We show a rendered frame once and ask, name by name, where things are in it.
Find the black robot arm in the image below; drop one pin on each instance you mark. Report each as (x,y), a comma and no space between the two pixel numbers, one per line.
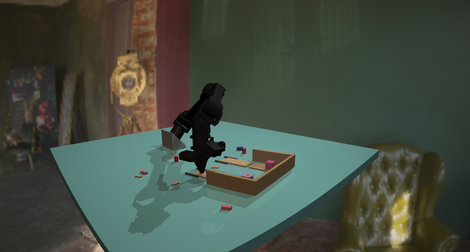
(206,111)

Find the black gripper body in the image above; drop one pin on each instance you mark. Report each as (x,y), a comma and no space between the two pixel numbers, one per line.
(191,156)

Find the tan wooden strip with blue dots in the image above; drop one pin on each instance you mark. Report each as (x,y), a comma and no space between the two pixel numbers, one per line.
(201,175)

